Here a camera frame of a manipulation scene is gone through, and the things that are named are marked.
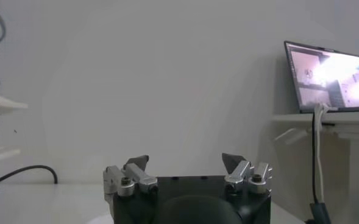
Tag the black power adapter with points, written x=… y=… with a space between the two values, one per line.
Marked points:
x=319 y=213

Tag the white electric cooking pot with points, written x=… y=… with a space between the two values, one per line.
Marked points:
x=2 y=105

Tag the grey open laptop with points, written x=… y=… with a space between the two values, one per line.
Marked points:
x=334 y=79

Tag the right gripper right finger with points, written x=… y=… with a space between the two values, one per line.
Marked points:
x=243 y=176

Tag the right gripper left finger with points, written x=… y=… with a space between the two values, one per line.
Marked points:
x=130 y=179

